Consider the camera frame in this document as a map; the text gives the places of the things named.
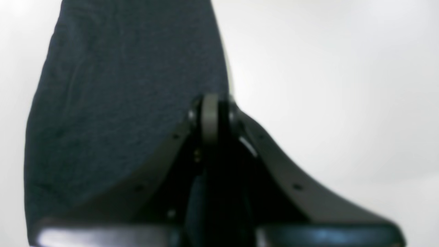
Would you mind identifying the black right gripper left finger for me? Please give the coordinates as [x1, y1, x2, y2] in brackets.
[33, 94, 220, 247]

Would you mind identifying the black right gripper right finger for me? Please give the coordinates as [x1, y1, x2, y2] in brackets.
[219, 100, 406, 247]

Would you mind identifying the black long-sleeve T-shirt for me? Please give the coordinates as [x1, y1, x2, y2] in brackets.
[24, 0, 229, 240]

